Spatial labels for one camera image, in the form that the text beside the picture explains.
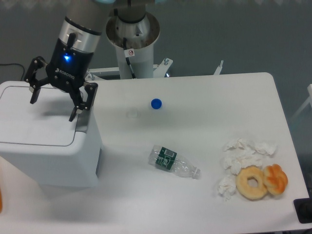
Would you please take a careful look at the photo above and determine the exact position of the black device table corner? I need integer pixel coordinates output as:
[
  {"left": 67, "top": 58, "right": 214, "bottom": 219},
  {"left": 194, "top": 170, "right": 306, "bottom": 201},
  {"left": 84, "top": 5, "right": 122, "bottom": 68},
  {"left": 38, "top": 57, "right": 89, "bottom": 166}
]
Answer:
[{"left": 293, "top": 198, "right": 312, "bottom": 224}]

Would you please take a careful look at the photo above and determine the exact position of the crushed clear plastic bottle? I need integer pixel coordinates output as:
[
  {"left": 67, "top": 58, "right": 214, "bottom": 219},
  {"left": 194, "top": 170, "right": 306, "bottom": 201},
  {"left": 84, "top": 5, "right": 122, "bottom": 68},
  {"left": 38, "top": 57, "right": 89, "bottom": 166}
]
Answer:
[{"left": 148, "top": 145, "right": 201, "bottom": 179}]

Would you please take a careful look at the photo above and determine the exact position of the crumpled white tissue upper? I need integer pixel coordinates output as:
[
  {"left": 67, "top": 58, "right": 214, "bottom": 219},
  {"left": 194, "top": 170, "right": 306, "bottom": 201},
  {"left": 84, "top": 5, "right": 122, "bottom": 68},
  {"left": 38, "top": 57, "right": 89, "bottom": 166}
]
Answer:
[{"left": 221, "top": 138, "right": 278, "bottom": 175}]

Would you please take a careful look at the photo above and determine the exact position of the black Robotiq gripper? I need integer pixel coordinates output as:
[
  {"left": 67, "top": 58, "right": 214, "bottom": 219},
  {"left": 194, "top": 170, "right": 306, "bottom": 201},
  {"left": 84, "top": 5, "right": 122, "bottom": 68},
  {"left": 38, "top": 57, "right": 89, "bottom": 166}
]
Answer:
[{"left": 24, "top": 39, "right": 98, "bottom": 122}]

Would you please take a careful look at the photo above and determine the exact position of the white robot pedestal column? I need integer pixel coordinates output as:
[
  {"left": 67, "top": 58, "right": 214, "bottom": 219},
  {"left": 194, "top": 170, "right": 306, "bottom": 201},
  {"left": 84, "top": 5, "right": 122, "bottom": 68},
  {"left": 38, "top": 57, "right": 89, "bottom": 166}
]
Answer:
[{"left": 106, "top": 12, "right": 160, "bottom": 79}]

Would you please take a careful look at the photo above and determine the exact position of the white trash can body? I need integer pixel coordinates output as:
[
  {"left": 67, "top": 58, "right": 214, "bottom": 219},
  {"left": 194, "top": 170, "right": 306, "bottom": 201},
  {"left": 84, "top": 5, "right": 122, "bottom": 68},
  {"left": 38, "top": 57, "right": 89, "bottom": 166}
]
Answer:
[{"left": 0, "top": 111, "right": 102, "bottom": 187}]

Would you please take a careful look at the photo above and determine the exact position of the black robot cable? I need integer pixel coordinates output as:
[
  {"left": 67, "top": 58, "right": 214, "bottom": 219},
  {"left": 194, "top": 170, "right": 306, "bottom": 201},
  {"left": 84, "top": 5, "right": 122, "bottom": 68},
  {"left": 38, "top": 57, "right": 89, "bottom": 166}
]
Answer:
[{"left": 122, "top": 38, "right": 137, "bottom": 79}]

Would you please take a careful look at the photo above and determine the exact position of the plain ring donut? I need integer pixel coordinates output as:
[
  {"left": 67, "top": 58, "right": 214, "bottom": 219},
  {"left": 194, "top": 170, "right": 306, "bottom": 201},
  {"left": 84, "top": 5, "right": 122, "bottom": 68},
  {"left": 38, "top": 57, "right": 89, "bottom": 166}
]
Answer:
[{"left": 235, "top": 166, "right": 268, "bottom": 200}]

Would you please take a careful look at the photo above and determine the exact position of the blue bottle cap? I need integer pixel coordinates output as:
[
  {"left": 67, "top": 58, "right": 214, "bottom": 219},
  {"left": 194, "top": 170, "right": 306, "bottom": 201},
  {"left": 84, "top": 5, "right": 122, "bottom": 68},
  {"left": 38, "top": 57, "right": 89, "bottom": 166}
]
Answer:
[{"left": 151, "top": 98, "right": 162, "bottom": 110}]

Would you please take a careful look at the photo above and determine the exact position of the crumpled white tissue lower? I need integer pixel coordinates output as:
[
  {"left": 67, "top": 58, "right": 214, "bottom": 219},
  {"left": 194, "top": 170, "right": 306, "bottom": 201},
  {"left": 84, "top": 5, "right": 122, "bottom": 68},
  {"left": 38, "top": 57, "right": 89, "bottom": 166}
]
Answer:
[{"left": 217, "top": 175, "right": 236, "bottom": 201}]

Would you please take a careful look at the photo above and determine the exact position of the white metal base frame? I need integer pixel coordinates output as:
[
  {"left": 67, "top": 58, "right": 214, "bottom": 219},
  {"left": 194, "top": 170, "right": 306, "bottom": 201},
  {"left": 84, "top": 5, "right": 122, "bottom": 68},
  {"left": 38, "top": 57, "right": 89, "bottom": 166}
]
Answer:
[{"left": 84, "top": 58, "right": 224, "bottom": 81}]

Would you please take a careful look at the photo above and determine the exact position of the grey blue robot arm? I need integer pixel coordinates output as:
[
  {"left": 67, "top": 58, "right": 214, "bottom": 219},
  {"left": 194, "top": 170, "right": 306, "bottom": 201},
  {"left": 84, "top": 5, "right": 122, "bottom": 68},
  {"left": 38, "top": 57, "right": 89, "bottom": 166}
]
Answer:
[{"left": 24, "top": 0, "right": 160, "bottom": 119}]

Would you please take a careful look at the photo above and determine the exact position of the white trash can lid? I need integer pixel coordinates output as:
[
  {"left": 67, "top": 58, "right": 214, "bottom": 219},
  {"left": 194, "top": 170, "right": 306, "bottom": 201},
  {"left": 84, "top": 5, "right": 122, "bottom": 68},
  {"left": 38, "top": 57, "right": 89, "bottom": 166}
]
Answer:
[{"left": 0, "top": 81, "right": 76, "bottom": 146}]

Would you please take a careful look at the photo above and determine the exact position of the black floor cable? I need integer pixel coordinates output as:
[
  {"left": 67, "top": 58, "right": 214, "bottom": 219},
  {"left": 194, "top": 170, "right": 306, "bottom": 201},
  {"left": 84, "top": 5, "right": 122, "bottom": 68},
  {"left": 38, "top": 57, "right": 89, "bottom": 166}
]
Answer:
[{"left": 0, "top": 63, "right": 25, "bottom": 81}]

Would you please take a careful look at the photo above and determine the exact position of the orange glazed bread roll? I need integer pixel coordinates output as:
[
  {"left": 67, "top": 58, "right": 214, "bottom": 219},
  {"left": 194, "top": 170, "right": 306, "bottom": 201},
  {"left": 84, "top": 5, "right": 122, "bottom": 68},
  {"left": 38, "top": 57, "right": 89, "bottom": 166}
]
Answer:
[{"left": 263, "top": 164, "right": 288, "bottom": 195}]

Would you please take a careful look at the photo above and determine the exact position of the crumpled white tissue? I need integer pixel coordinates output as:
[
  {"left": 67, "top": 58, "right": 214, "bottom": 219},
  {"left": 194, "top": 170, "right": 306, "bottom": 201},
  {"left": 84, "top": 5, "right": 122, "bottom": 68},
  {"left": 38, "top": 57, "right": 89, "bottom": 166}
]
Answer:
[
  {"left": 221, "top": 138, "right": 278, "bottom": 175},
  {"left": 217, "top": 175, "right": 236, "bottom": 201}
]

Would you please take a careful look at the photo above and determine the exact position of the white frame right edge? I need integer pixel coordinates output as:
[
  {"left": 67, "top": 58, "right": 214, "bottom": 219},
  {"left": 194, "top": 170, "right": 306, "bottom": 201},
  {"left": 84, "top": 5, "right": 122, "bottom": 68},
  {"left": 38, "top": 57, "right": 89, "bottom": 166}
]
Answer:
[{"left": 290, "top": 84, "right": 312, "bottom": 122}]

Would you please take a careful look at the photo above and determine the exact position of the orange object left edge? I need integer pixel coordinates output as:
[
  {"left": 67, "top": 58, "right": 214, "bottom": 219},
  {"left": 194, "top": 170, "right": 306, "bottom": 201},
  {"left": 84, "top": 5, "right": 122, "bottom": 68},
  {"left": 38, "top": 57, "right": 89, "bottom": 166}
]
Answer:
[{"left": 0, "top": 185, "right": 3, "bottom": 213}]

